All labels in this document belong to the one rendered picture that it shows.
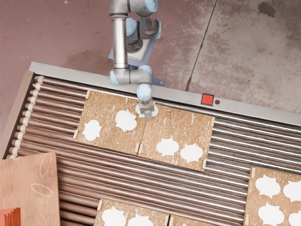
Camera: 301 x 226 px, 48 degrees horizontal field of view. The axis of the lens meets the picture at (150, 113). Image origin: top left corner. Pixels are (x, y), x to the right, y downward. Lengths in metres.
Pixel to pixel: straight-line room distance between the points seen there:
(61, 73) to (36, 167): 0.67
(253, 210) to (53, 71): 1.54
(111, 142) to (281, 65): 1.98
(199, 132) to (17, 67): 2.10
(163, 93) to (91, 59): 1.36
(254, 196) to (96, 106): 1.10
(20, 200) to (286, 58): 2.65
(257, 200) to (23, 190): 1.34
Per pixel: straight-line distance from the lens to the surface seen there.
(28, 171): 2.10
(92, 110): 2.20
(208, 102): 2.19
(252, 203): 2.10
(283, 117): 2.29
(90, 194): 2.10
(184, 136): 2.11
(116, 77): 1.80
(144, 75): 1.78
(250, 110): 2.24
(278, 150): 2.21
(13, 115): 2.33
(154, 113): 2.00
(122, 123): 2.11
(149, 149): 2.08
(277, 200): 2.14
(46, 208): 2.04
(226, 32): 3.54
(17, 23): 3.86
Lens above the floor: 2.97
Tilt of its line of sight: 72 degrees down
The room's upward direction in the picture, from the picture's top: 6 degrees counter-clockwise
